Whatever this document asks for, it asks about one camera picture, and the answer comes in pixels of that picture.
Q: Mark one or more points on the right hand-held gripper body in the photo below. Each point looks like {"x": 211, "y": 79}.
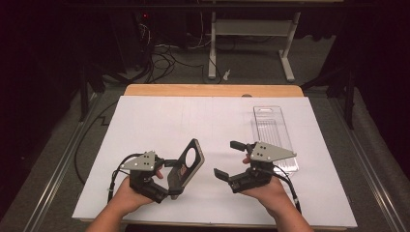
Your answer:
{"x": 261, "y": 161}

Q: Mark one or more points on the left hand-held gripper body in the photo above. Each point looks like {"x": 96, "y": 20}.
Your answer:
{"x": 141, "y": 177}

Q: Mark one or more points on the patterned phone case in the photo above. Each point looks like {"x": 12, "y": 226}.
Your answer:
{"x": 188, "y": 167}

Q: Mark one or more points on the clear plastic packaging box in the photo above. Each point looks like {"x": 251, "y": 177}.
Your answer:
{"x": 274, "y": 129}

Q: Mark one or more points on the person's left hand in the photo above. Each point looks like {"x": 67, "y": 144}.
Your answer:
{"x": 129, "y": 196}

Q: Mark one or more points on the person's right hand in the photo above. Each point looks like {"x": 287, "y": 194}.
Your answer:
{"x": 274, "y": 193}

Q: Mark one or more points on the white board sheet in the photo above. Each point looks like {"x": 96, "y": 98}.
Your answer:
{"x": 206, "y": 122}

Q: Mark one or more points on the small white floor object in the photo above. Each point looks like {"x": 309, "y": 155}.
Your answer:
{"x": 227, "y": 75}

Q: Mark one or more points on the black metal stand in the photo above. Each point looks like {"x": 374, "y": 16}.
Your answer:
{"x": 84, "y": 93}
{"x": 349, "y": 96}

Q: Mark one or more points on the black power strip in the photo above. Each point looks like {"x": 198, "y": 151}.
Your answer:
{"x": 145, "y": 19}

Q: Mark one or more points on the aluminium floor rail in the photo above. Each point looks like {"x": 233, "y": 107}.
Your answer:
{"x": 54, "y": 183}
{"x": 370, "y": 167}

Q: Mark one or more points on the white metal desk frame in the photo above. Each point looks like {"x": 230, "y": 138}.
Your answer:
{"x": 254, "y": 27}

